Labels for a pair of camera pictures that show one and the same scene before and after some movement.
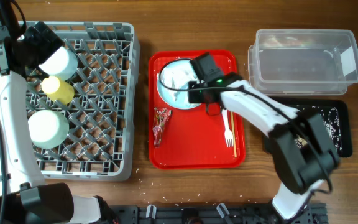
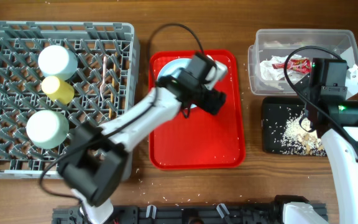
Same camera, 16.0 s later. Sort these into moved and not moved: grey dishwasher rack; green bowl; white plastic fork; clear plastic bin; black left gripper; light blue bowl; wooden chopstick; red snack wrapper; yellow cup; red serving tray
Moved: wooden chopstick; red snack wrapper; black left gripper; white plastic fork
Not moved: clear plastic bin; light blue bowl; green bowl; grey dishwasher rack; red serving tray; yellow cup
